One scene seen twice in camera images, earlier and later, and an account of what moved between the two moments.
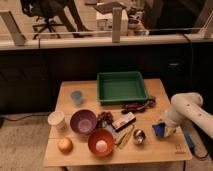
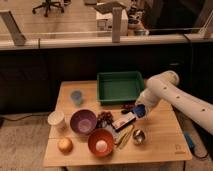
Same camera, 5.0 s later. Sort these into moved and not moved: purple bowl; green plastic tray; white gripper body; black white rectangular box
Moved: white gripper body
Not moved: purple bowl; black white rectangular box; green plastic tray
